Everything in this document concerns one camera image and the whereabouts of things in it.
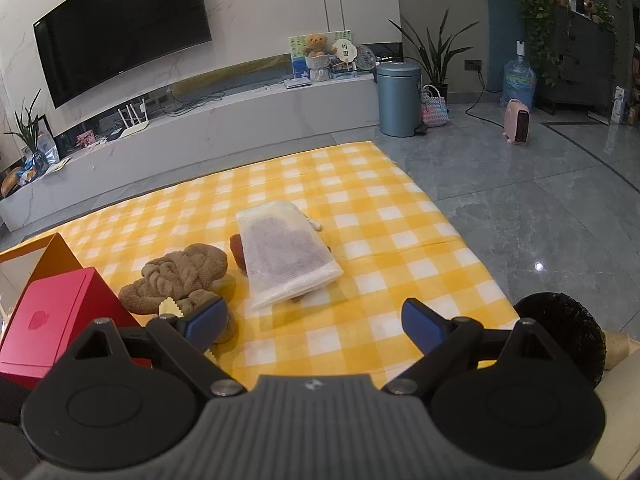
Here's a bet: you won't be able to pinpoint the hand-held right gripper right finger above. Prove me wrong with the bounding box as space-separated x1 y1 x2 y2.
382 297 559 396

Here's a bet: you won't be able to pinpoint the green landscape painting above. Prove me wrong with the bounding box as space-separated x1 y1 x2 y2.
288 29 357 79

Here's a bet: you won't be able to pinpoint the white bottle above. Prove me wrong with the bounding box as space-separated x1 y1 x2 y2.
612 84 629 124

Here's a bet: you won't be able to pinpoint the small teddy bear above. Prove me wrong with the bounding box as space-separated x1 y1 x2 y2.
301 33 337 59

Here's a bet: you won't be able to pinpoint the slender potted plant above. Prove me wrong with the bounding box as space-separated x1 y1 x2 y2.
3 88 44 155

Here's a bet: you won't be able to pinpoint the round paper fan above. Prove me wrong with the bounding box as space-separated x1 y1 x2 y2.
333 38 359 69

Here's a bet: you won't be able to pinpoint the assorted snack packets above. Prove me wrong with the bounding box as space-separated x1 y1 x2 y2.
0 151 52 199

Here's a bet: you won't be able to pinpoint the white router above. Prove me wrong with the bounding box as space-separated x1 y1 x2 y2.
116 99 150 139

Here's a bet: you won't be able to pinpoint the yellow checked blanket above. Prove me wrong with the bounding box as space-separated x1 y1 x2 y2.
0 141 521 397

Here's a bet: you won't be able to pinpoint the trailing green vine plant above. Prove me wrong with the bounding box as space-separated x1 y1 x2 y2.
492 0 619 87

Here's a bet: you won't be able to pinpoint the pastel woven handbag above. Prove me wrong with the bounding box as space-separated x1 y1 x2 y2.
420 84 448 127

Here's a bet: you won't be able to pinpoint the potted snake plant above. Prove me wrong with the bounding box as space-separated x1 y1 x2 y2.
388 8 479 102

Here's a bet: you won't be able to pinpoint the black fuzzy round object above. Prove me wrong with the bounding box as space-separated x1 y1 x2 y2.
513 292 607 391

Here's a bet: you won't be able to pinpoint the black television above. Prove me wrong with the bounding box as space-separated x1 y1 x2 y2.
33 0 212 109

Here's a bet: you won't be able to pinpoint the brown plush toy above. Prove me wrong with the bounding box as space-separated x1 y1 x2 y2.
118 243 239 347

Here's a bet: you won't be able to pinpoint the blue water jug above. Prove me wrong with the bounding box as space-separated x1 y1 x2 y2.
501 39 538 109

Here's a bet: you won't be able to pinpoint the pink space heater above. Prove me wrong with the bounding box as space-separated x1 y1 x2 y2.
503 98 532 146

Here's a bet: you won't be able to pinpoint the beige soft object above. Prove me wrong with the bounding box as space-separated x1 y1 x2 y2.
602 331 640 372

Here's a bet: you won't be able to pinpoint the red box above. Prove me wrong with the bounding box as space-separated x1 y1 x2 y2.
0 266 152 392

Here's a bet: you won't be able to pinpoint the black power cable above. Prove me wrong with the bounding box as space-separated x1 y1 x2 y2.
464 71 507 127

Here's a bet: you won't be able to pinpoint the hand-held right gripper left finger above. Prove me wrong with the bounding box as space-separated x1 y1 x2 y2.
74 296 247 399

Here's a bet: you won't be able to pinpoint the white television console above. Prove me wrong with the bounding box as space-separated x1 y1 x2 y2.
0 71 382 234

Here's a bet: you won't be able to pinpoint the red soft toy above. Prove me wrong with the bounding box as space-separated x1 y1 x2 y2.
228 233 249 272

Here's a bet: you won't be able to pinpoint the dark grey cabinet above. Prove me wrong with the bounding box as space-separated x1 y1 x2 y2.
539 6 619 112

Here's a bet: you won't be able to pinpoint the blue-grey trash bin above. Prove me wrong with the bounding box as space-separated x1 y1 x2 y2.
375 61 424 138

